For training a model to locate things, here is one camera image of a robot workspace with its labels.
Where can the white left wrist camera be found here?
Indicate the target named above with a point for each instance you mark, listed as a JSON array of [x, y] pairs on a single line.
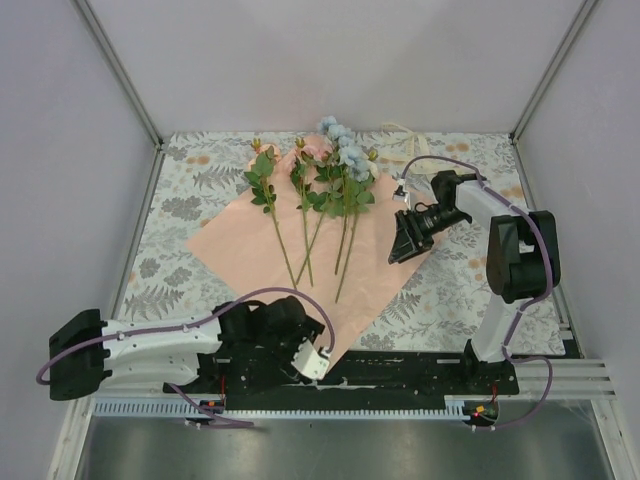
[[310, 362]]

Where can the green leafy rose stem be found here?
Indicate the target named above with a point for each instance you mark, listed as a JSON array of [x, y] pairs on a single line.
[[352, 229]]

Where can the floral patterned table mat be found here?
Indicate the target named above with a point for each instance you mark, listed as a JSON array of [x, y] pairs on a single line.
[[202, 172]]

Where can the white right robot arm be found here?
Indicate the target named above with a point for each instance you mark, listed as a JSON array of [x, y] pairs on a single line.
[[522, 260]]

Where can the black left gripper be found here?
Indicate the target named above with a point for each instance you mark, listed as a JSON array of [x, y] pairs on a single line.
[[308, 329]]

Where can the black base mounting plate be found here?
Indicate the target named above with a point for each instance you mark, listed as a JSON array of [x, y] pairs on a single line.
[[359, 379]]

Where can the blue fake hydrangea stem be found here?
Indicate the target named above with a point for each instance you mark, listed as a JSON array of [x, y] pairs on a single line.
[[348, 175]]

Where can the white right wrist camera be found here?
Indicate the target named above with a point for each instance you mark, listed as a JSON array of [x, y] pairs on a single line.
[[402, 194]]

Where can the orange fake rose stem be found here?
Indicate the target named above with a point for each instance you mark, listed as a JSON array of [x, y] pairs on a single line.
[[259, 176]]

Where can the cream ribbon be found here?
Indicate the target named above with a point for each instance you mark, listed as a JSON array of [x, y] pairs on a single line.
[[399, 145]]

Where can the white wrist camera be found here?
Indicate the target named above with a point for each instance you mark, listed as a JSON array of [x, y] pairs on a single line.
[[402, 194], [310, 362]]

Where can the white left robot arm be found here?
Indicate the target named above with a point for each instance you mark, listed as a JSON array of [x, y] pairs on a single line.
[[90, 353]]

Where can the pink fake rose stem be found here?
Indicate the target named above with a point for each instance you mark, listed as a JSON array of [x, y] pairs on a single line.
[[309, 153]]

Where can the pink wrapping paper sheet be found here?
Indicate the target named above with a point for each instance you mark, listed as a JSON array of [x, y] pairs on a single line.
[[240, 247]]

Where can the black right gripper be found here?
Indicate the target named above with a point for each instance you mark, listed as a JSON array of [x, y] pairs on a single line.
[[410, 239]]

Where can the white slotted cable duct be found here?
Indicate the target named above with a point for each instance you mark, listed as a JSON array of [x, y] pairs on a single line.
[[177, 408]]

